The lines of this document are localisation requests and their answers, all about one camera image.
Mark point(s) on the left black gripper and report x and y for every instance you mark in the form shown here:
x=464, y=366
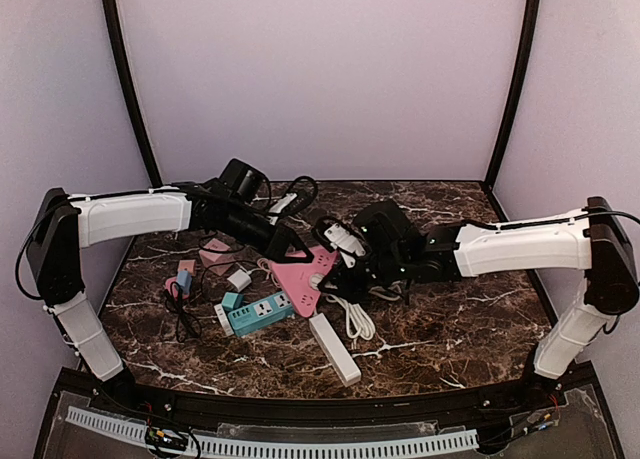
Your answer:
x=278, y=240

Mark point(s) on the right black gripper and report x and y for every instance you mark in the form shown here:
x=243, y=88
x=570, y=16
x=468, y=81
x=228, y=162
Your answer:
x=347, y=272

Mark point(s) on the pink triangular power strip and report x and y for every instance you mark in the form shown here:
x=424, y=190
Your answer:
x=299, y=279

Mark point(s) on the white usb charger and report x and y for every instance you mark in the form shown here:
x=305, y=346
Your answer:
x=239, y=280

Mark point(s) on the pink cube socket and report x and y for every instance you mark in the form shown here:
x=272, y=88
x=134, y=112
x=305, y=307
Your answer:
x=216, y=256

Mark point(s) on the white power strip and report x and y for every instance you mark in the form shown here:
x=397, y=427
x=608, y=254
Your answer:
x=334, y=350

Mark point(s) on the teal charger plug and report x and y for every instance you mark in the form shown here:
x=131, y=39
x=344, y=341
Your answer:
x=232, y=301

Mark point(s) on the teal power strip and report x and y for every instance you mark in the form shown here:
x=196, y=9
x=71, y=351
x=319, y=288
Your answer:
x=260, y=314

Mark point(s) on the light pink charger block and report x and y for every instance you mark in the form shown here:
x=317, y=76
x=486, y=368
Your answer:
x=184, y=277

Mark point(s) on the bright pink plug adapter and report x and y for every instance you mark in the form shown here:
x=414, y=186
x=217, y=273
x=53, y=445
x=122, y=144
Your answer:
x=171, y=286

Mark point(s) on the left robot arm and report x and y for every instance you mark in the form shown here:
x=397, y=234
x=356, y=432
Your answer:
x=66, y=224

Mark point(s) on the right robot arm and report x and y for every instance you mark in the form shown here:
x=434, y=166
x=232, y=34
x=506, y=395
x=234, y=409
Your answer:
x=383, y=247

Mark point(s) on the left circuit board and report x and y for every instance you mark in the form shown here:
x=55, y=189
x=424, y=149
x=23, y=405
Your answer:
x=163, y=438

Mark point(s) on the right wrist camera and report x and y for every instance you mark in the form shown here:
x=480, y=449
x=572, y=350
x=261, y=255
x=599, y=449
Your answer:
x=334, y=235

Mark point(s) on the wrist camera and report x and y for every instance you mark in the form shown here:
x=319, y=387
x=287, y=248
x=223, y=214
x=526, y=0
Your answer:
x=334, y=235
x=299, y=194

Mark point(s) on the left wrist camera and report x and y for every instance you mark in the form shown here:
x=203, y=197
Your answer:
x=299, y=194

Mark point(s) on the black front rail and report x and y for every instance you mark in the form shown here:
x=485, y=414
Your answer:
x=482, y=407

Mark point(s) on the white slotted cable duct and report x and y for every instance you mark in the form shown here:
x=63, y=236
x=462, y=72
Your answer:
x=305, y=443

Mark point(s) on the left black frame post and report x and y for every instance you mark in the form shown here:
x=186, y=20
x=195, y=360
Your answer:
x=128, y=90

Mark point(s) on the black frame post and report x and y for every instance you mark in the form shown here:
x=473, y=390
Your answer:
x=516, y=85
x=128, y=90

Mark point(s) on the right black frame post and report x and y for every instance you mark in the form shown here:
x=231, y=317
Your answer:
x=516, y=85

